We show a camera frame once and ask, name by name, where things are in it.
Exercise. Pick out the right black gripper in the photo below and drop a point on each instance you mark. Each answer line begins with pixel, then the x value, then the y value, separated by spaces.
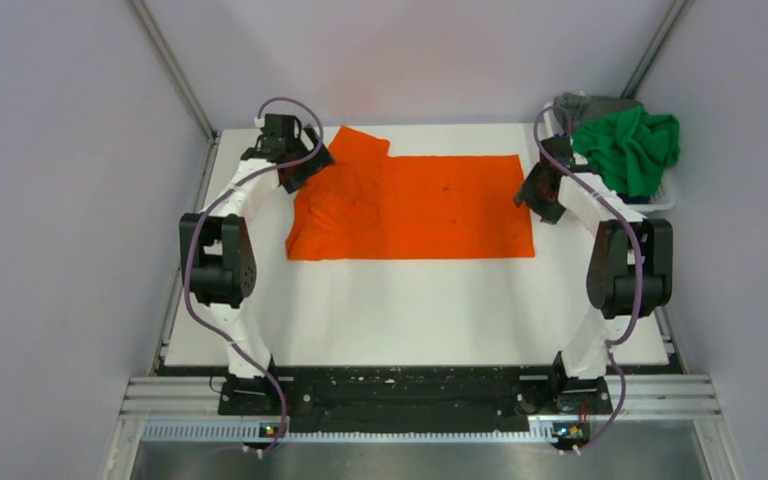
pixel 550 213

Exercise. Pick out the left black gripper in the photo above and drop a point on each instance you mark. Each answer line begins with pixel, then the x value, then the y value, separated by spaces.
pixel 293 180

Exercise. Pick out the orange t shirt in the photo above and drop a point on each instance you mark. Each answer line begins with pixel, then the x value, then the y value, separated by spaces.
pixel 371 205

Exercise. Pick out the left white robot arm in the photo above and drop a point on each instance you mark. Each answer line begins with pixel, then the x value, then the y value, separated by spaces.
pixel 218 263

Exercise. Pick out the grey t shirt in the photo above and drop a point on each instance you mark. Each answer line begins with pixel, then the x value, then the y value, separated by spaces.
pixel 573 109

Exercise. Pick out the green t shirt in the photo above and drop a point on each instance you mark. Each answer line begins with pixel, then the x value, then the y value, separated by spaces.
pixel 631 150

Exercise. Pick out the white plastic laundry basket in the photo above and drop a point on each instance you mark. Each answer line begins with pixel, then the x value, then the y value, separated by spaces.
pixel 662 200

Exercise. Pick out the left grey corner post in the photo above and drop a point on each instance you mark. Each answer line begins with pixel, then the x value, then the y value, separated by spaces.
pixel 171 67

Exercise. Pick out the grey corner post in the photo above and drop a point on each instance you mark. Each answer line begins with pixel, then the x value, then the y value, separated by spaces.
pixel 171 67
pixel 662 34

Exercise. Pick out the right grey corner post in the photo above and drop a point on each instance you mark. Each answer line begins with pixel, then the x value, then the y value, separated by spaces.
pixel 662 34

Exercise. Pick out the grey aluminium frame rail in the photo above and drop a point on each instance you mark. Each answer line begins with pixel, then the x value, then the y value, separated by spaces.
pixel 644 398

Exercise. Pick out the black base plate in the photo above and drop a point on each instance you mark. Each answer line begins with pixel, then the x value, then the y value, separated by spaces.
pixel 375 400

